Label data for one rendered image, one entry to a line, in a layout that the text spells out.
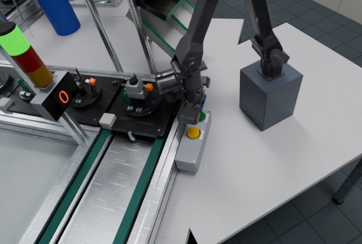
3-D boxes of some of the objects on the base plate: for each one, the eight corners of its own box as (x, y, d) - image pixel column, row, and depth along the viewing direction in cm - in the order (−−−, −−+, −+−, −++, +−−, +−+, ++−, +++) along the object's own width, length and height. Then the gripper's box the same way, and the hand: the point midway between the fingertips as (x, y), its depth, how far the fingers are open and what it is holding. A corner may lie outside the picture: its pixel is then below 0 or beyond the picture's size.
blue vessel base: (85, 22, 166) (64, -21, 145) (72, 36, 157) (48, -7, 136) (65, 21, 170) (42, -21, 150) (51, 35, 161) (25, -7, 141)
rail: (204, 96, 109) (201, 77, 100) (108, 394, 57) (86, 405, 49) (191, 94, 110) (188, 75, 102) (86, 383, 58) (62, 392, 50)
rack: (183, 39, 137) (143, -189, 76) (160, 89, 115) (79, -173, 55) (147, 37, 143) (84, -174, 83) (119, 84, 122) (6, -155, 61)
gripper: (194, 107, 70) (199, 139, 82) (209, 62, 81) (211, 96, 93) (172, 104, 72) (180, 136, 84) (190, 61, 83) (195, 93, 95)
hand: (196, 108), depth 86 cm, fingers closed
